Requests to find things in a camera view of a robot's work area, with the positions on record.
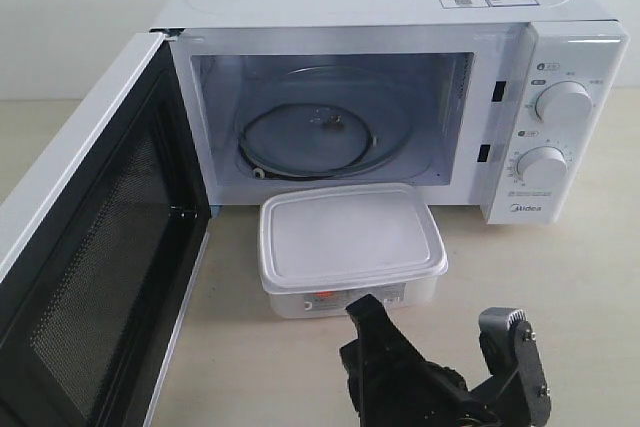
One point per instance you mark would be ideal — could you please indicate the lower white timer knob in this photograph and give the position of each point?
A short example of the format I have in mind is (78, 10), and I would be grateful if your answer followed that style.
(542, 167)

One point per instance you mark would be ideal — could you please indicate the white Midea microwave oven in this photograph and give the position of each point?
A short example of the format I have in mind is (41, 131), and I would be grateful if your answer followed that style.
(474, 75)

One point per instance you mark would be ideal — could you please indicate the white microwave door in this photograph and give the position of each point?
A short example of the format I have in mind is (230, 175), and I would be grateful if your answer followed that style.
(100, 246)

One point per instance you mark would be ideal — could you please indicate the white lidded plastic container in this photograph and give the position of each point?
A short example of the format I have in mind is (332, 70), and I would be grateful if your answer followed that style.
(319, 250)

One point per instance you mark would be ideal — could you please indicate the grey black wrist camera mount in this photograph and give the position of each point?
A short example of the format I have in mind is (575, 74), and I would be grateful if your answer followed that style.
(516, 392)

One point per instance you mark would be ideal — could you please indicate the glass turntable plate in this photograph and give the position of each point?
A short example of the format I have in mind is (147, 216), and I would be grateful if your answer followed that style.
(323, 122)

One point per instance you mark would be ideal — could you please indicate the upper white control knob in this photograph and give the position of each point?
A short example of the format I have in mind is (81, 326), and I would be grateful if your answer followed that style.
(563, 103)

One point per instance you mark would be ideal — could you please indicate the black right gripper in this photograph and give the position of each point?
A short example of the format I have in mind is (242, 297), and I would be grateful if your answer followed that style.
(391, 384)

